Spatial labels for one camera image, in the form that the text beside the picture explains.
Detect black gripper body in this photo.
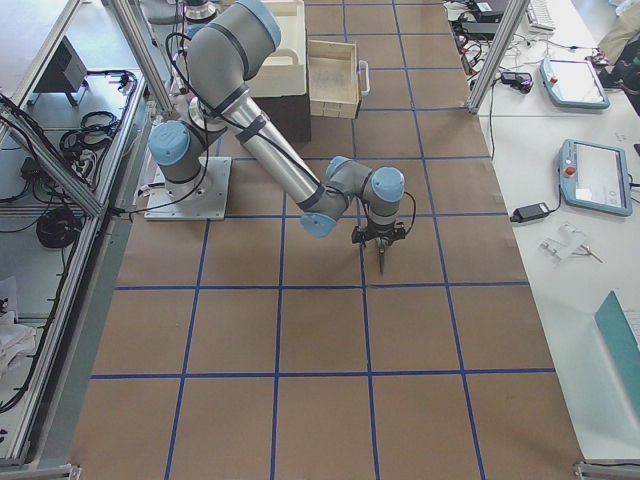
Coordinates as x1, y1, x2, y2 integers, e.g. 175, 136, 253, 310
351, 222, 406, 245

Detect grey scissors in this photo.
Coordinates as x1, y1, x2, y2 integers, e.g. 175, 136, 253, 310
376, 238, 387, 275

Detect white drawer handle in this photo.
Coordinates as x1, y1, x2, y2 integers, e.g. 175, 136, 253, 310
358, 60, 371, 97

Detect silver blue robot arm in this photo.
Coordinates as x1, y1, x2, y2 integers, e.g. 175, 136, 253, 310
149, 1, 409, 246

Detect dark brown drawer cabinet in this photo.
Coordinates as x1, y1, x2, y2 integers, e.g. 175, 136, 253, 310
255, 94, 312, 142

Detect black power adapter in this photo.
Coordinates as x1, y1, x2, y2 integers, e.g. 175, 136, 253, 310
510, 202, 551, 224

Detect white plastic tray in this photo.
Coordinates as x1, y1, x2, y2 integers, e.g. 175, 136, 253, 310
247, 1, 307, 98

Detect lower teach pendant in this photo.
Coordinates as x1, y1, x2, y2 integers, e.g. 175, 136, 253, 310
558, 139, 633, 217

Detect teach pendant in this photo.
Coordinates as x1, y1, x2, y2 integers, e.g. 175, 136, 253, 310
539, 58, 610, 110
558, 139, 633, 217

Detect upper teach pendant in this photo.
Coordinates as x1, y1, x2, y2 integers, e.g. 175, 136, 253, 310
539, 58, 610, 110

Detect teal folder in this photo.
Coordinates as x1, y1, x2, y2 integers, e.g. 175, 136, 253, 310
595, 291, 639, 410

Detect grey electronics box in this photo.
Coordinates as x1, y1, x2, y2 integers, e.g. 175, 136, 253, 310
34, 36, 88, 106

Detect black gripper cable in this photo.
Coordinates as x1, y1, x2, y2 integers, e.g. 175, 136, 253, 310
397, 190, 418, 236

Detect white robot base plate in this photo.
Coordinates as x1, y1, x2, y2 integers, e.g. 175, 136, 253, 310
143, 156, 232, 221

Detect clear acrylic bracket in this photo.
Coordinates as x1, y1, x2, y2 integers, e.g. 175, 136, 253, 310
540, 223, 603, 264

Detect aluminium frame post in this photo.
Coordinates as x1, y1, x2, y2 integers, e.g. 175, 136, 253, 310
467, 0, 528, 114

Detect coiled black cables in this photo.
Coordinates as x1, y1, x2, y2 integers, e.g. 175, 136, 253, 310
35, 206, 82, 250

